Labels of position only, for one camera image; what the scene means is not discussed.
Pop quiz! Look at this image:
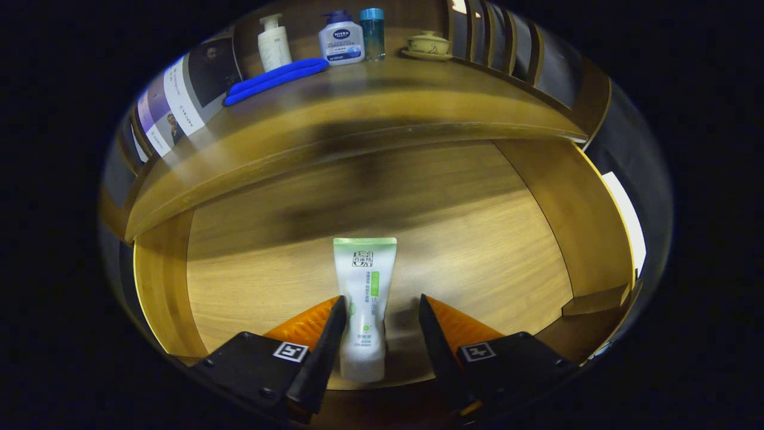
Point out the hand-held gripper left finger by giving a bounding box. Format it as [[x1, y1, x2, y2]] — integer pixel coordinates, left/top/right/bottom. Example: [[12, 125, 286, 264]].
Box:
[[188, 294, 348, 419]]

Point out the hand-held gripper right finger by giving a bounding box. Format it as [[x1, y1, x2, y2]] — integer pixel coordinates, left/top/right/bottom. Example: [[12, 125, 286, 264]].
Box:
[[418, 293, 578, 419]]

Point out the white and green tube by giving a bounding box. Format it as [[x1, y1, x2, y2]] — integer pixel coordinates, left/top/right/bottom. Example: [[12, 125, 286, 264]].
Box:
[[332, 237, 398, 383]]

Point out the wooden drawer with black knob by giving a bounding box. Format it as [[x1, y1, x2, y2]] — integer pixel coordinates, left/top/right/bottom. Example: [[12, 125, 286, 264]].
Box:
[[119, 139, 645, 419]]

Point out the wooden countertop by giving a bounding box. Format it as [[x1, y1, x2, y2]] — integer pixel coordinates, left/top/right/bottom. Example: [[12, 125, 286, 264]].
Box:
[[122, 27, 589, 244]]

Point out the brown wooden cabinet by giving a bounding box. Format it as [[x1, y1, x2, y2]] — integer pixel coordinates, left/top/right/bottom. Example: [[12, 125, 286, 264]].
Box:
[[98, 0, 614, 245]]

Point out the white table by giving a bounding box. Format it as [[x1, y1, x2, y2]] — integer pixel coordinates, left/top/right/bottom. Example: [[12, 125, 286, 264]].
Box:
[[601, 171, 647, 278]]

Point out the blue folded cloth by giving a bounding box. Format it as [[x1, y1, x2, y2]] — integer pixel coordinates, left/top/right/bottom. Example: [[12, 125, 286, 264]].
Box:
[[223, 57, 330, 108]]

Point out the purple book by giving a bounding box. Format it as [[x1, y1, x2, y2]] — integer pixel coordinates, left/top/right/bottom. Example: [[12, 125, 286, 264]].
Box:
[[136, 90, 180, 159]]

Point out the thick white book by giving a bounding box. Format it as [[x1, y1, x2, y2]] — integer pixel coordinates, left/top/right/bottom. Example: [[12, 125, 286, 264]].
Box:
[[162, 37, 244, 137]]

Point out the beige lidded teacup with saucer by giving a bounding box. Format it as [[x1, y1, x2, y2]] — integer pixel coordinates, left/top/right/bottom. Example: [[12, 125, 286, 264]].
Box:
[[401, 30, 454, 62]]

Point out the white pump bottle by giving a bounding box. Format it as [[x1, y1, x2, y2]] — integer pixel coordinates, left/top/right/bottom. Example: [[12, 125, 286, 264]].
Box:
[[257, 13, 293, 73]]

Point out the white bottle with blue cap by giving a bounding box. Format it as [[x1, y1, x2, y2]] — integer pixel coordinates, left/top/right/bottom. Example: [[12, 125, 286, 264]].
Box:
[[318, 10, 365, 65]]

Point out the teal bottle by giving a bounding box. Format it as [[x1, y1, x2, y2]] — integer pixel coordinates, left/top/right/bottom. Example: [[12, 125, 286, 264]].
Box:
[[359, 7, 386, 62]]

